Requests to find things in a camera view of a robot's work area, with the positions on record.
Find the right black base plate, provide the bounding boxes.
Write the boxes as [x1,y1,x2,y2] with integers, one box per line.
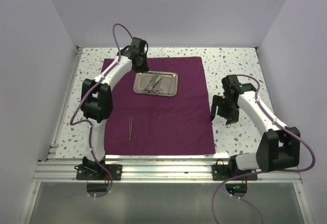
[211,159,252,181]

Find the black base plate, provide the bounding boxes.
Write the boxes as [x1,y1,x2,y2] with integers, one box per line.
[211,159,252,181]
[74,164,123,181]

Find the steel surgical scissors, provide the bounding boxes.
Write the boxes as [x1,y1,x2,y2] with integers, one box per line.
[150,74,162,94]

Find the aluminium left side rail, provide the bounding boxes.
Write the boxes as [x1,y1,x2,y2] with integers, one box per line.
[46,46,84,161]

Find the thin pink-tipped tweezers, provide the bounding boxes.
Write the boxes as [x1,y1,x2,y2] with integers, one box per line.
[129,116,133,141]

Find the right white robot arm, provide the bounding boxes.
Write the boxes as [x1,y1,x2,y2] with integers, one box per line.
[210,74,300,180]

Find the aluminium rail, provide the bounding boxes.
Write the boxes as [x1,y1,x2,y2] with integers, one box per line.
[33,159,299,184]
[46,46,84,161]

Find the aluminium front rail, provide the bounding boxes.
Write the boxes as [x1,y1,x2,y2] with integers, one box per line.
[33,159,299,184]

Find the steel forceps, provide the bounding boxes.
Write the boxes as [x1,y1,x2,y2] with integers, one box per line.
[143,73,159,93]

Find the purple surgical wrap cloth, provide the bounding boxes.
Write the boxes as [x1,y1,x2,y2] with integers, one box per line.
[104,57,215,156]

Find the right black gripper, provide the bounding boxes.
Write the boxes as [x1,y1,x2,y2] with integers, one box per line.
[211,94,239,126]

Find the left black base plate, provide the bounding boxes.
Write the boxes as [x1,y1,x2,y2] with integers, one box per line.
[74,164,123,181]

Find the steel instrument tray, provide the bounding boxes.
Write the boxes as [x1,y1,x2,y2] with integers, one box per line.
[133,71,178,97]

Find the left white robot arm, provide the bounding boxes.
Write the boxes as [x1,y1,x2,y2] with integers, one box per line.
[81,37,149,180]

